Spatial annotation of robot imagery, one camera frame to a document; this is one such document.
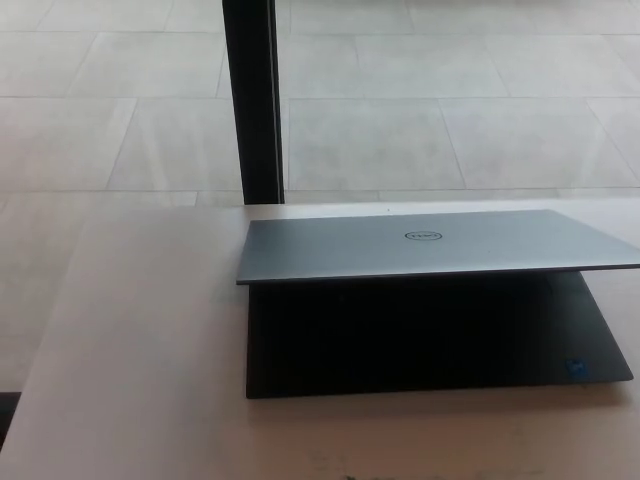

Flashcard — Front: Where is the silver Dell laptop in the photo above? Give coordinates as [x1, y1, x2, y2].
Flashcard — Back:
[236, 208, 640, 400]

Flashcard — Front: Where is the black vertical post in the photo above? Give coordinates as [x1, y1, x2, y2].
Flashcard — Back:
[221, 0, 287, 205]

